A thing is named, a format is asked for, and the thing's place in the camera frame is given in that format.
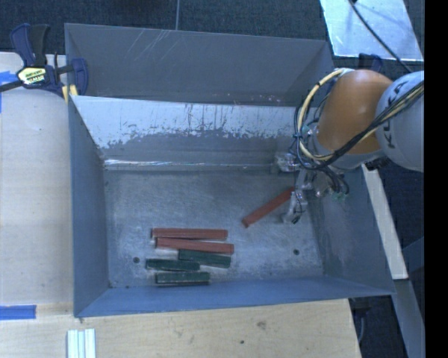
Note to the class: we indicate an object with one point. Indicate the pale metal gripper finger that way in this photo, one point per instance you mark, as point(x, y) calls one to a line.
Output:
point(292, 212)
point(299, 195)

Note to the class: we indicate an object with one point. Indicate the red-brown block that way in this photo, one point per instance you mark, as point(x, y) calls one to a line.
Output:
point(266, 209)
point(195, 245)
point(189, 233)

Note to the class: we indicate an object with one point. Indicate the dark green flat block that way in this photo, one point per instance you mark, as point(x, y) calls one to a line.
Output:
point(183, 277)
point(205, 258)
point(172, 264)

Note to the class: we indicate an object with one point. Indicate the grey metal bin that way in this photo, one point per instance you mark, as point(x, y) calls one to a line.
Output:
point(194, 200)

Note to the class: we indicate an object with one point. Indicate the pale wood board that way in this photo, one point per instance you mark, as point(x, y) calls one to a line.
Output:
point(35, 200)

